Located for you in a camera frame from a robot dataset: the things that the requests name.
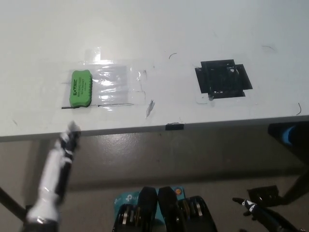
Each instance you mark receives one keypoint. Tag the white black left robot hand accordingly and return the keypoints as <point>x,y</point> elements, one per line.
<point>51,166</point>

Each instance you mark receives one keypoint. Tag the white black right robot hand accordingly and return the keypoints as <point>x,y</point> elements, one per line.
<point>252,206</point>

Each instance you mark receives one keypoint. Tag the green whiteboard eraser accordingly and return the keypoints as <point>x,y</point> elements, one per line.
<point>80,88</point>

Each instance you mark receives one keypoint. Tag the black floor tape patch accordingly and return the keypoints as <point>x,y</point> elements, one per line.
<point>266,194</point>

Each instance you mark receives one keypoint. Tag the black slanted table leg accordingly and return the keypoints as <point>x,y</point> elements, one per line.
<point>10,199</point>
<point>298,186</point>

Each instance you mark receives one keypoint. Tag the black and blue object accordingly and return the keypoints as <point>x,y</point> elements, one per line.
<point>289,135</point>

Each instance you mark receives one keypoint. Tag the clear tape sheet patch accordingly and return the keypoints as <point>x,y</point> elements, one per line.
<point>111,82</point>

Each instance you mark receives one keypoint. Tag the small black tape strip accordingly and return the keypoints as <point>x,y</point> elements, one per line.
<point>174,126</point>

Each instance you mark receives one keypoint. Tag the torn clear tape scrap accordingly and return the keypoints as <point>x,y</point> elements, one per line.
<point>150,108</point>

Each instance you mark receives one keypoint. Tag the black tape square patch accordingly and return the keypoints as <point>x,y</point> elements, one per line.
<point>222,79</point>

